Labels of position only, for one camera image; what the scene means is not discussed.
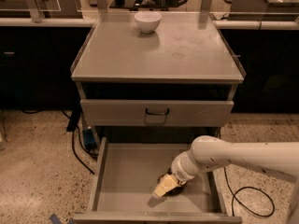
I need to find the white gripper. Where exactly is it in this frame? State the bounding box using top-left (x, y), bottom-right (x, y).
top-left (153, 150), bottom-right (202, 199)

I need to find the crushed orange soda can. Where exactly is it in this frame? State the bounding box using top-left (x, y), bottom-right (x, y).
top-left (158, 173), bottom-right (185, 192)

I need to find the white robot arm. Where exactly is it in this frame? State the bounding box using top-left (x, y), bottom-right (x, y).
top-left (153, 135), bottom-right (299, 224)

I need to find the open grey middle drawer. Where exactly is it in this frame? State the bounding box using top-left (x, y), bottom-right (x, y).
top-left (74, 139), bottom-right (242, 224)

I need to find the closed grey top drawer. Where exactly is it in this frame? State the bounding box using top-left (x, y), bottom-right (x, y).
top-left (80, 99), bottom-right (234, 127)

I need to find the grey drawer cabinet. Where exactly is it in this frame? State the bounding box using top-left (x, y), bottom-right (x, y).
top-left (70, 10), bottom-right (246, 224)

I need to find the blue power box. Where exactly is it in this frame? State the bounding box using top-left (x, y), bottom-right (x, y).
top-left (82, 129), bottom-right (96, 150)

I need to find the blue floor tape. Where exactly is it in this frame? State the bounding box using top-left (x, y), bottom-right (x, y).
top-left (50, 214), bottom-right (75, 224)

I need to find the white ceramic bowl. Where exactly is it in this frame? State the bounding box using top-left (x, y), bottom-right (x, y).
top-left (135, 11), bottom-right (162, 34)

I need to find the black floor cable right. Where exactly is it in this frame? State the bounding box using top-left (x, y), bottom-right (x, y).
top-left (218, 131), bottom-right (276, 218)

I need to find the black floor cable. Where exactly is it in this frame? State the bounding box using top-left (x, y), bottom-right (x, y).
top-left (20, 108), bottom-right (99, 175)
top-left (218, 131), bottom-right (276, 218)

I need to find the black drawer handle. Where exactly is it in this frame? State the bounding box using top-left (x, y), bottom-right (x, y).
top-left (145, 108), bottom-right (170, 116)

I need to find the black floor cable left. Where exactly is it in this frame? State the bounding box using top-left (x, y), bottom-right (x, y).
top-left (20, 108), bottom-right (99, 175)

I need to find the white horizontal rail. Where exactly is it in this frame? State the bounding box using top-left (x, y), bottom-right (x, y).
top-left (0, 18), bottom-right (299, 31)

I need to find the left metal bracket post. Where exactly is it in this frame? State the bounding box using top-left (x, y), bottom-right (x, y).
top-left (25, 0), bottom-right (44, 23)

